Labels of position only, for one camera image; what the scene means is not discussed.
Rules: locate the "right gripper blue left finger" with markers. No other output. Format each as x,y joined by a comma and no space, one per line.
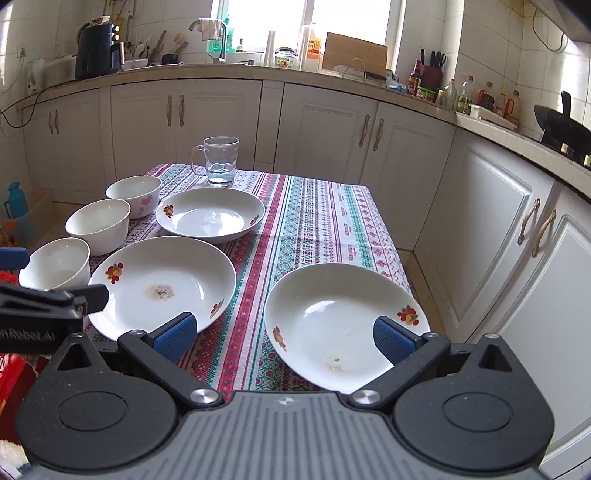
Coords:
153,356

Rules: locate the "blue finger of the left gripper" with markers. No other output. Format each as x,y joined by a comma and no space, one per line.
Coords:
91,298

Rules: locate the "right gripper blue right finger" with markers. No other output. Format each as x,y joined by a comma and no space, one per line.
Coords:
414,358

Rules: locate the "white plate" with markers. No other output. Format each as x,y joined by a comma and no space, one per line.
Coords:
152,281
320,320
215,215

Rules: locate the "kitchen faucet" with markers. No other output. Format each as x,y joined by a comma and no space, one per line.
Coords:
212,29

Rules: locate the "red box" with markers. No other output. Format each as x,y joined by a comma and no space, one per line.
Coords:
16,378

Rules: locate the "white bowl pink flowers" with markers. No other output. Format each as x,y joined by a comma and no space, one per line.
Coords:
140,192

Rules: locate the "blue thermos jug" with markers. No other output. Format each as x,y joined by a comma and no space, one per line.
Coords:
16,205

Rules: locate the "white base cabinets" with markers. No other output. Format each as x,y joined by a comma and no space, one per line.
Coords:
491,226

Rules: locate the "striped patterned tablecloth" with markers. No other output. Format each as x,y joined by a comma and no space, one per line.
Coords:
307,222

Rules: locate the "clear glass mug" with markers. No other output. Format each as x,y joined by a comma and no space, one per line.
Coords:
221,157

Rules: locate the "black air fryer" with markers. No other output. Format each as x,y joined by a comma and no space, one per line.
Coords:
99,49

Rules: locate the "black wok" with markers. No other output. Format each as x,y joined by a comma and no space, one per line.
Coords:
561,132

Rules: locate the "dark sauce bottle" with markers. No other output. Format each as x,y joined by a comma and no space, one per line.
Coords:
415,79

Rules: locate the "knife block with knives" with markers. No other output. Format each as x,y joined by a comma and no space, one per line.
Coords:
432,69

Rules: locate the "wooden cutting board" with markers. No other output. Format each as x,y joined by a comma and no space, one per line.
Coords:
342,50

